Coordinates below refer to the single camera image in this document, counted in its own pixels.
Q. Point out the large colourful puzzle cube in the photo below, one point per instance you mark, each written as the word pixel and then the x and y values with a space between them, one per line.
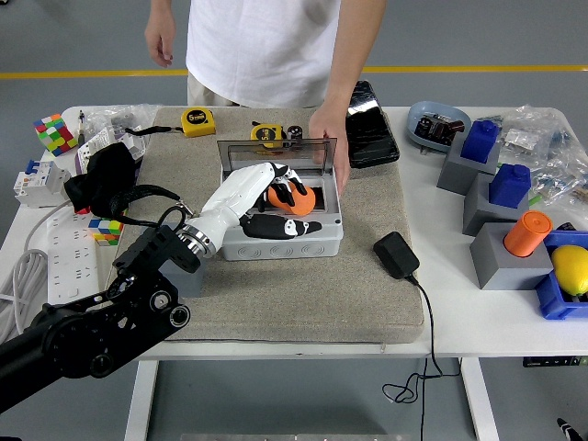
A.
pixel 55 134

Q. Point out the white table leg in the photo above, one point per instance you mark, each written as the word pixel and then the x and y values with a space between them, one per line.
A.
pixel 480 399
pixel 140 399

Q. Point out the orange cylinder battery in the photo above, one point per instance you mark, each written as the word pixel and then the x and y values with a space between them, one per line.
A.
pixel 303 202
pixel 527 233

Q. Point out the grey block with round hole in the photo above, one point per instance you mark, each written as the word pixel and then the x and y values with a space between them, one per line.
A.
pixel 188 280

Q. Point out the dark electronic parts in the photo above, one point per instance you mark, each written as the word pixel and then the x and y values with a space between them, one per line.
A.
pixel 436 128

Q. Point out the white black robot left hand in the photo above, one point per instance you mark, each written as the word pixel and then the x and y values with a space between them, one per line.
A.
pixel 234 193

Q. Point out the black cloth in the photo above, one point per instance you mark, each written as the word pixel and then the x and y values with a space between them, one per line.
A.
pixel 103 174

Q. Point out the black power adapter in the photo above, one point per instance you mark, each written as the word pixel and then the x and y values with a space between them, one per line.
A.
pixel 396 254

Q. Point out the person's right hand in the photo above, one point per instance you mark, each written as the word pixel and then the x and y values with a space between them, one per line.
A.
pixel 160 42

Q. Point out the white electrical module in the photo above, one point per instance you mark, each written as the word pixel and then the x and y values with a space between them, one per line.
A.
pixel 135 147

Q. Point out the grey plastic junction box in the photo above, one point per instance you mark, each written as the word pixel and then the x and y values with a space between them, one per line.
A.
pixel 285 248

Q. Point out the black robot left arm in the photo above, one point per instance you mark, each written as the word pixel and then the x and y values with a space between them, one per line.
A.
pixel 82 335

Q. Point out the clear bags of parts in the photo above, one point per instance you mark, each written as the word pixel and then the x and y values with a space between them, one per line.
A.
pixel 551 151

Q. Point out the person's left hand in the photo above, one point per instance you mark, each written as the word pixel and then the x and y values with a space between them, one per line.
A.
pixel 333 123

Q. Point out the blue-grey bowl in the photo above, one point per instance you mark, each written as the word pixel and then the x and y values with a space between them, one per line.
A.
pixel 425 112

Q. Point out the white purple card packet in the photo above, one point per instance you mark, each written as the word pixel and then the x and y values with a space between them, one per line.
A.
pixel 92 147

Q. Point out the grey-brown mat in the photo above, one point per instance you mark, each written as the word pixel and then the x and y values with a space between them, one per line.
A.
pixel 298 298

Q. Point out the white power strip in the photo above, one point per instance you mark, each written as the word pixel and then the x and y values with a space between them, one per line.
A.
pixel 69 257

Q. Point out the grey block holder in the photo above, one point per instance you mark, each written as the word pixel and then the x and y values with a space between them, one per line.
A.
pixel 505 271
pixel 452 172
pixel 478 211

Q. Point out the smoky transparent box lid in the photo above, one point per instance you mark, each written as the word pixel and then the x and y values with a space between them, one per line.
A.
pixel 275 154

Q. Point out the clear plastic bags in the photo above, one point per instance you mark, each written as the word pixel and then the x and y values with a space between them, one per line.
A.
pixel 119 115

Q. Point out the white circuit breaker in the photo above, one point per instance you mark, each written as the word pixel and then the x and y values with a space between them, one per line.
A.
pixel 41 181

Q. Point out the small black capacitor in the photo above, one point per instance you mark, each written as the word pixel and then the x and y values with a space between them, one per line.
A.
pixel 295 132

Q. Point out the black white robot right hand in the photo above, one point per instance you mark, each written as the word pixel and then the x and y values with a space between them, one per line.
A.
pixel 574 432

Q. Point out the person's right forearm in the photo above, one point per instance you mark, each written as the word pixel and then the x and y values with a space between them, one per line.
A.
pixel 164 10

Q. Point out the blue plastic bin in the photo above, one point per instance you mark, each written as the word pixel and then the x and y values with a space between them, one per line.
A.
pixel 556 298

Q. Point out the black table control panel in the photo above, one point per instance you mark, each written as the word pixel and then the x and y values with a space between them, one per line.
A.
pixel 556 361

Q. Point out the small dark object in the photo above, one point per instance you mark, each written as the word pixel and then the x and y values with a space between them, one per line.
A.
pixel 567 226

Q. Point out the person's left forearm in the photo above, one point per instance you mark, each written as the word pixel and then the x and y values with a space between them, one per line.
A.
pixel 353 50

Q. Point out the small colourful puzzle cube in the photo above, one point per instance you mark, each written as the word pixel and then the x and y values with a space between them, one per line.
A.
pixel 105 230

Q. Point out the yellow lemon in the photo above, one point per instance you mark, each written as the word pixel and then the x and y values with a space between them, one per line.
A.
pixel 569 268

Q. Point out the person's torso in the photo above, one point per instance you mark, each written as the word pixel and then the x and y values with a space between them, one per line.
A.
pixel 262 46

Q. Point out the blue square battery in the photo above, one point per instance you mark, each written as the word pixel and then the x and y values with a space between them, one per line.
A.
pixel 509 184
pixel 480 142

